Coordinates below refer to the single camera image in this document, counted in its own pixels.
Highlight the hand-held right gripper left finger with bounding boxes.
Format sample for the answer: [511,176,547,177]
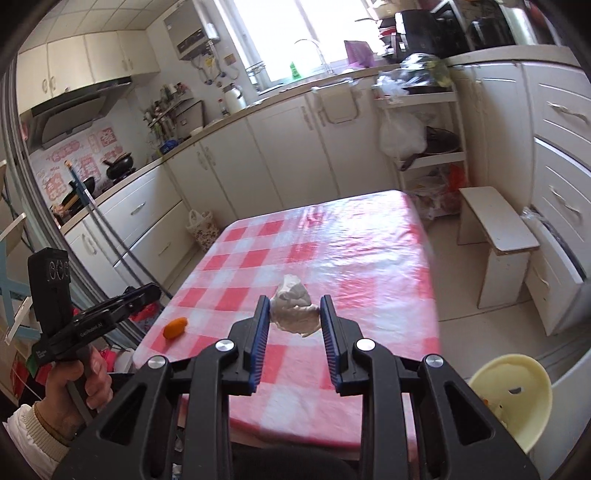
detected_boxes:
[51,295,271,480]

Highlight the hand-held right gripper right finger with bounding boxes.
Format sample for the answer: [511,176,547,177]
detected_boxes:
[320,295,541,480]

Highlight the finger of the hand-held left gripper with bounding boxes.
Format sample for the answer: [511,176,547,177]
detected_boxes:
[105,296,158,326]
[121,283,161,303]

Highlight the white tissue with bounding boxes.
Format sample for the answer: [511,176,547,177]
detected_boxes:
[269,274,321,339]

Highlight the pale yellow bin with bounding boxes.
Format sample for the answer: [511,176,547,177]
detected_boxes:
[467,353,553,455]

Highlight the person's left forearm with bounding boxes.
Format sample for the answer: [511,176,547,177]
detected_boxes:
[4,401,75,480]

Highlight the person's left hand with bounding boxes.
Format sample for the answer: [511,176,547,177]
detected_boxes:
[39,346,114,435]

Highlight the orange peel piece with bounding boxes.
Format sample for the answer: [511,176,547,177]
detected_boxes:
[164,317,189,341]

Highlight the floral fabric bag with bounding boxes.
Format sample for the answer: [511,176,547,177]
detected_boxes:
[187,209,218,252]

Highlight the pink checked tablecloth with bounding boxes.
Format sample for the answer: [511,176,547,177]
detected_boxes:
[131,189,441,455]

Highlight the black wok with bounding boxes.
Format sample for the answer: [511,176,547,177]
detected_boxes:
[106,154,136,178]
[69,178,98,199]

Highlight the seasoning bottle rack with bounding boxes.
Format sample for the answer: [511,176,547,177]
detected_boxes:
[145,83,204,139]

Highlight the grey range hood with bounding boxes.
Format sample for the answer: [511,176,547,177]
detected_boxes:
[30,78,134,151]

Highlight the white base kitchen cabinets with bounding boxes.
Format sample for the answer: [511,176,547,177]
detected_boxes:
[60,88,402,296]

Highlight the white wooden stool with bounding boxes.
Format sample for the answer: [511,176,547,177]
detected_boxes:
[457,186,541,310]

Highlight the white thermos kettle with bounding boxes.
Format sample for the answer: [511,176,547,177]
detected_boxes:
[222,84,245,115]

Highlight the white hanging plastic bag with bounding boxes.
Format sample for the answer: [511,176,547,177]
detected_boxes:
[379,111,428,158]

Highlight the black frying pan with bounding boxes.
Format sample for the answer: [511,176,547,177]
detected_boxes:
[399,127,462,169]

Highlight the white folding door basket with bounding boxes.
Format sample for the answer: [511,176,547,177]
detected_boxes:
[311,80,363,126]

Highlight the white shelf rack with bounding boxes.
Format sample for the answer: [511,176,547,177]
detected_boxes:
[374,85,467,217]

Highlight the white crumpled plastic bag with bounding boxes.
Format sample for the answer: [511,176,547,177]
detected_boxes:
[376,74,409,97]

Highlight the silver water heater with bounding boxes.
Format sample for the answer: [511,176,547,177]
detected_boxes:
[164,0,220,61]

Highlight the white tall door cabinet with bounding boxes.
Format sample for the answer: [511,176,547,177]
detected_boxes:
[455,62,532,213]

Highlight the dark bag of vegetables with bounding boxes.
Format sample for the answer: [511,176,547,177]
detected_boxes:
[397,53,451,88]

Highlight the purple bag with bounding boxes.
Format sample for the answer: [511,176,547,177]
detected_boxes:
[344,41,375,68]

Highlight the chrome sink faucet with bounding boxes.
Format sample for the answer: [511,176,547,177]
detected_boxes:
[293,39,333,75]

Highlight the white drawer cabinet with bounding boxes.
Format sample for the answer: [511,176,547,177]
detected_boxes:
[524,60,591,335]

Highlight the kitchen window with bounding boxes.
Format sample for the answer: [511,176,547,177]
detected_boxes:
[217,0,384,84]

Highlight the black countertop oven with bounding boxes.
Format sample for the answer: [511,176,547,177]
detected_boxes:
[434,0,518,54]

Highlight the blue mop handle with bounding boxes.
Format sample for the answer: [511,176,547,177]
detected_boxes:
[65,159,176,301]

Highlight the pink wall stickers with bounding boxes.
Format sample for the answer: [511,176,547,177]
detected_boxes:
[32,124,134,204]

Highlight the white upper wall cabinets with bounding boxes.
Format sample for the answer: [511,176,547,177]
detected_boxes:
[16,30,162,116]

